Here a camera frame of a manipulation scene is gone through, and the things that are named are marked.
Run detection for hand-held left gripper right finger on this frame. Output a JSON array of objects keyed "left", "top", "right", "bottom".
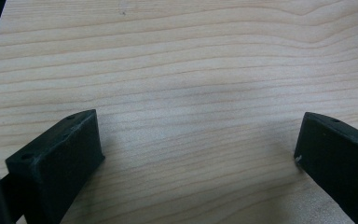
[{"left": 294, "top": 111, "right": 358, "bottom": 224}]

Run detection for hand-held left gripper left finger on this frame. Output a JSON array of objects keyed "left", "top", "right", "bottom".
[{"left": 5, "top": 108, "right": 106, "bottom": 224}]

